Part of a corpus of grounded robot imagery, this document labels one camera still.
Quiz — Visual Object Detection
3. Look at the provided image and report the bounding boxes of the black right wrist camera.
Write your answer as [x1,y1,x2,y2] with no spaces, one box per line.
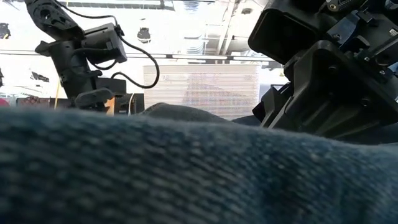
[248,7,322,65]

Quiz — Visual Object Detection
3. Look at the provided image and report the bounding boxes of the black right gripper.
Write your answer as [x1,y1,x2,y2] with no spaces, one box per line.
[252,39,398,144]

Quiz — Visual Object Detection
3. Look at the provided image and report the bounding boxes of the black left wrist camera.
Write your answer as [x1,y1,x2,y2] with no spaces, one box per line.
[81,22,128,65]

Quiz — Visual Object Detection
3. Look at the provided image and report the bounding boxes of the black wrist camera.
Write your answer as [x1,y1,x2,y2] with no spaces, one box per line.
[81,22,128,65]
[248,7,322,65]

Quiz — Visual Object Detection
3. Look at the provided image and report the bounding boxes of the white plastic laundry bin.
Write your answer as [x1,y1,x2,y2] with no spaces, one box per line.
[142,64,261,121]

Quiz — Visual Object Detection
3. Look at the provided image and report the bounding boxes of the yellow cable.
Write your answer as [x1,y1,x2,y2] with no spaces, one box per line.
[53,78,62,110]

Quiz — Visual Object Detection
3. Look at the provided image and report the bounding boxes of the dark blue denim jeans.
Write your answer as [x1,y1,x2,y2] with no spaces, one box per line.
[0,101,398,224]

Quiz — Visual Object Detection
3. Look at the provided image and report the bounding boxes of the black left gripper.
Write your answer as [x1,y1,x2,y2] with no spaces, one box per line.
[34,39,127,110]

